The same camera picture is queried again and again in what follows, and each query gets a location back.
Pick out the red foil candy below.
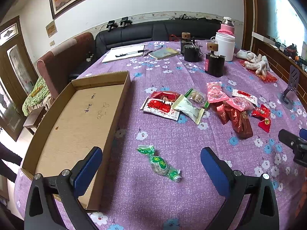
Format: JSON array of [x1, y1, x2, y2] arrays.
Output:
[[251, 104, 271, 133]]

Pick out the dark red foil packet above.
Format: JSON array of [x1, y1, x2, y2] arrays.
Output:
[[224, 102, 253, 139]]

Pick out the small white red packet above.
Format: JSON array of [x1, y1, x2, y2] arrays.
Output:
[[232, 89, 257, 106]]

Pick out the green candy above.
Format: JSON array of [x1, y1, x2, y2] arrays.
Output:
[[137, 145, 182, 183]]

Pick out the white green snack packet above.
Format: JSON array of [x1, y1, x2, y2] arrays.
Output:
[[172, 94, 205, 125]]

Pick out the red long snack bar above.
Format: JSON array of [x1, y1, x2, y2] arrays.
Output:
[[150, 91, 180, 102]]

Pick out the white red snack packet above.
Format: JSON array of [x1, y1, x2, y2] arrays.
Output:
[[140, 98, 180, 121]]

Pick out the black phone stand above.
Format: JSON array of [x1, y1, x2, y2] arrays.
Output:
[[278, 65, 300, 110]]

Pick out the red foil bag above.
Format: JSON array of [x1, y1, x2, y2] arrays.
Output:
[[239, 60, 277, 83]]

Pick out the person in dark red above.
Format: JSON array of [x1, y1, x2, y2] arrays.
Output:
[[0, 142, 23, 184]]

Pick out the wooden sideboard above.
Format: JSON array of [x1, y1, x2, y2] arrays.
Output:
[[252, 32, 307, 109]]

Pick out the wooden stool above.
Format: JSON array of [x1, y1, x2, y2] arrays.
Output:
[[23, 107, 46, 135]]

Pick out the white work gloves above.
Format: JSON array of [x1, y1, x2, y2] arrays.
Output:
[[236, 49, 270, 71]]

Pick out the pink cartoon snack packet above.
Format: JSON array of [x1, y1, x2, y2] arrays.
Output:
[[207, 81, 229, 104]]

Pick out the brown cardboard tray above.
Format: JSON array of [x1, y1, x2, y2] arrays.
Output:
[[21, 71, 131, 211]]

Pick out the clear green-edged snack packet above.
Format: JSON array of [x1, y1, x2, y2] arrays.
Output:
[[184, 88, 210, 108]]

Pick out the black jar with wooden knob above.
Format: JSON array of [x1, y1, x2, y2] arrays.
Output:
[[205, 42, 225, 77]]

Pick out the green floral cloth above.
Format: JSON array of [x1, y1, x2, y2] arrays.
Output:
[[22, 76, 50, 117]]

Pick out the white plastic canister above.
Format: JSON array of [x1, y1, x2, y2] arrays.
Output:
[[211, 32, 235, 62]]

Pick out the purple floral tablecloth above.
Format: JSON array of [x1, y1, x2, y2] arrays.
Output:
[[13, 40, 307, 230]]

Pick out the pink thermos flask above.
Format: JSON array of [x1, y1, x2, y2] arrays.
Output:
[[221, 17, 235, 35]]

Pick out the brown red armchair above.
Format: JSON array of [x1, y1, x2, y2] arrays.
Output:
[[37, 32, 95, 99]]

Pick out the black round jar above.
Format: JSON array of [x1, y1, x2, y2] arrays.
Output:
[[184, 44, 200, 63]]

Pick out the black leather sofa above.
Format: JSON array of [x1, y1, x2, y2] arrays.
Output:
[[68, 18, 222, 81]]

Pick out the rear black jar wooden knob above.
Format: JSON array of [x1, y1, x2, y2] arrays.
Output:
[[180, 32, 196, 55]]

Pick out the white paper pad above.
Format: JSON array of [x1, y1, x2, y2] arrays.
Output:
[[102, 44, 145, 63]]

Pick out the small colourful notebook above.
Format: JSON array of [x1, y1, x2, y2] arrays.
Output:
[[148, 47, 181, 60]]

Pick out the black white pen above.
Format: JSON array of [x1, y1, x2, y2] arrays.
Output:
[[115, 50, 147, 58]]

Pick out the black device on sofa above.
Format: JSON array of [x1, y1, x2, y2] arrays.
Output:
[[120, 17, 132, 28], [106, 20, 118, 32]]

